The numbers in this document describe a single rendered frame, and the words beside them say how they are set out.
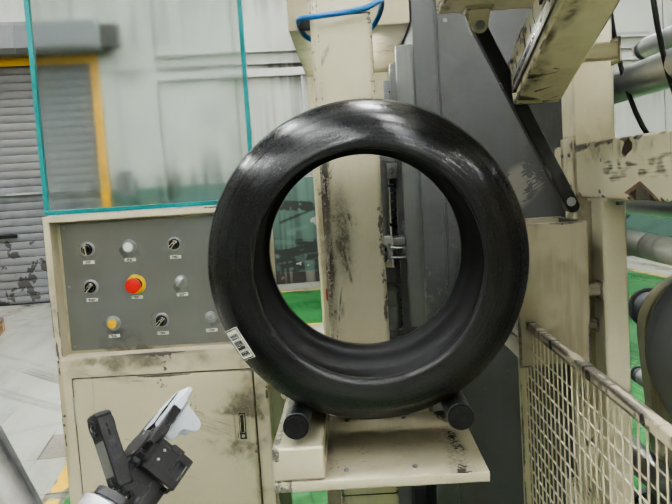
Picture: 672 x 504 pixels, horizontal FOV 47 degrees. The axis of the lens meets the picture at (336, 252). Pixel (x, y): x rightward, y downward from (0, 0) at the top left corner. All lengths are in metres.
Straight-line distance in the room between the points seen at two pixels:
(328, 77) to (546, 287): 0.63
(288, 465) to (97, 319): 0.93
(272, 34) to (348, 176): 8.93
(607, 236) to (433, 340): 0.42
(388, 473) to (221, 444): 0.80
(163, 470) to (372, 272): 0.68
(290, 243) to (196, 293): 8.26
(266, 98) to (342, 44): 8.75
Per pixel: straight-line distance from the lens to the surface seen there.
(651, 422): 1.03
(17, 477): 0.99
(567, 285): 1.65
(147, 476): 1.22
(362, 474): 1.39
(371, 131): 1.27
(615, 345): 1.72
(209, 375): 2.05
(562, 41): 1.39
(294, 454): 1.36
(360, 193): 1.65
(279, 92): 10.43
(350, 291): 1.66
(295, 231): 10.31
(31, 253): 10.65
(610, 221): 1.68
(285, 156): 1.28
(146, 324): 2.11
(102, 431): 1.20
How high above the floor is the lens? 1.31
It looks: 5 degrees down
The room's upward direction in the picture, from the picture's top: 4 degrees counter-clockwise
